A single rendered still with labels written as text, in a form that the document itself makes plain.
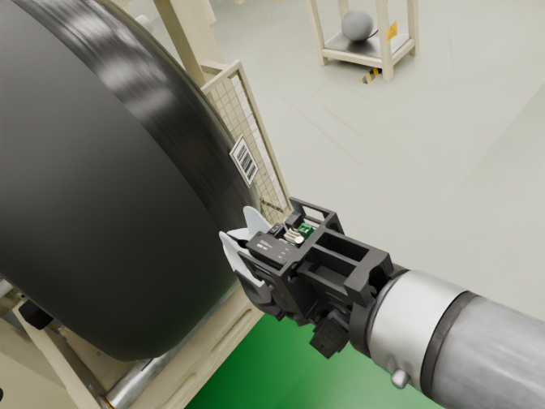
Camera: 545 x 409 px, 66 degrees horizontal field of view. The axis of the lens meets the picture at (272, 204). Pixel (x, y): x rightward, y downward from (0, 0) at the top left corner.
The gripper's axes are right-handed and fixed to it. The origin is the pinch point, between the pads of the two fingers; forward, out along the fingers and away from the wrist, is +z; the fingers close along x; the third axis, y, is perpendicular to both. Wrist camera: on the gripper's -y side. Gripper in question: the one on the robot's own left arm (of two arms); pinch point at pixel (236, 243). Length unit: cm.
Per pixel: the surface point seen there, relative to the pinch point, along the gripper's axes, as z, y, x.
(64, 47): 16.3, 22.1, -1.6
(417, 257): 43, -119, -80
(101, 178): 9.3, 11.4, 5.1
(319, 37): 175, -80, -194
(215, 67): 80, -15, -54
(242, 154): 9.1, 1.9, -10.7
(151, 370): 25.0, -28.8, 17.3
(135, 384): 25.2, -28.4, 20.6
